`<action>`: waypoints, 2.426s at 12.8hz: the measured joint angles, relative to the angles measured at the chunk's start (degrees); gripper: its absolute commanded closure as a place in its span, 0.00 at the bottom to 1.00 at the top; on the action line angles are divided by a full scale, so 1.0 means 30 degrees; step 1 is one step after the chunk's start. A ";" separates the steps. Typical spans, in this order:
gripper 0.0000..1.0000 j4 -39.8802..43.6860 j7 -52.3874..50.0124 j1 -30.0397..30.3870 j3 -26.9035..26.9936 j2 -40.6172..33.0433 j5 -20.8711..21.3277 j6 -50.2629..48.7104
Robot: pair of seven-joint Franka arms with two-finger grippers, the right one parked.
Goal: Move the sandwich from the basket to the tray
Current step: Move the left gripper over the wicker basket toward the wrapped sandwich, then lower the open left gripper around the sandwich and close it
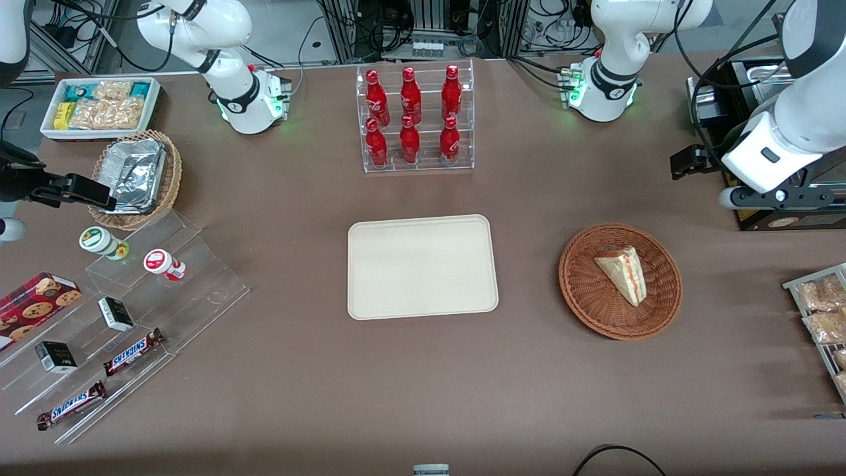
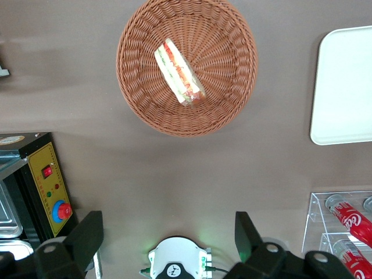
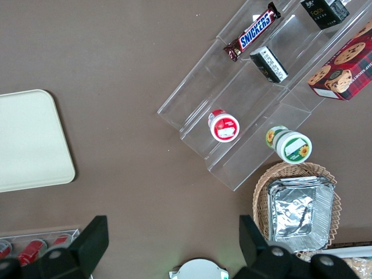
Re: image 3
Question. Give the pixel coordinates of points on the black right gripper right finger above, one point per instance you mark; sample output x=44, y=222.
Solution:
x=270, y=261

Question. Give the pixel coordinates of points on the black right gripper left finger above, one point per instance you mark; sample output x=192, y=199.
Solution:
x=72, y=261

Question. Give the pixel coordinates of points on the aluminium foil tray stack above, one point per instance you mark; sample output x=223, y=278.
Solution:
x=299, y=215

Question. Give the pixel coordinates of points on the woven wicker basket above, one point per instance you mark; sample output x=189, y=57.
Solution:
x=261, y=189

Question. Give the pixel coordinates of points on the wrapped beige sandwich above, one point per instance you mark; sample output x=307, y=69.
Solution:
x=361, y=266

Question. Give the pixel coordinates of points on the cream plastic tray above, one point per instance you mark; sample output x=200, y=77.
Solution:
x=29, y=139

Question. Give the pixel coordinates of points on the red soda can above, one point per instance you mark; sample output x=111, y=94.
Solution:
x=4, y=250
x=61, y=241
x=30, y=251

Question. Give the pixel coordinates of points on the clear acrylic can holder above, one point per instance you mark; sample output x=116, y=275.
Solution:
x=35, y=234

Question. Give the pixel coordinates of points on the white round disc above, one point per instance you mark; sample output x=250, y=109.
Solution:
x=200, y=270

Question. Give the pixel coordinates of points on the white rimmed container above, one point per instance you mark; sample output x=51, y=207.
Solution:
x=351, y=251

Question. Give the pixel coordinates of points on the green lid sunflower jar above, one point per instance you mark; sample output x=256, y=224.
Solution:
x=292, y=146

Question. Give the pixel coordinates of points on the red lid strawberry jar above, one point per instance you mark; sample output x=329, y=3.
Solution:
x=224, y=126

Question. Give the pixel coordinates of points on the clear acrylic stepped shelf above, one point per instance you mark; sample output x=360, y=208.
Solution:
x=302, y=43
x=200, y=96

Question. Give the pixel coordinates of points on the small black box white label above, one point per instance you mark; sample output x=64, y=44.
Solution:
x=268, y=64

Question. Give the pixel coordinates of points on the red tartan cookie box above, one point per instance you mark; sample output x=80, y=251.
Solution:
x=346, y=67

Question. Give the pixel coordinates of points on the Snickers chocolate bar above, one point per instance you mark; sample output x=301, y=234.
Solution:
x=253, y=33

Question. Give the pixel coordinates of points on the black box gold Face print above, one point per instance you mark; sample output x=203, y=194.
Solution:
x=324, y=13

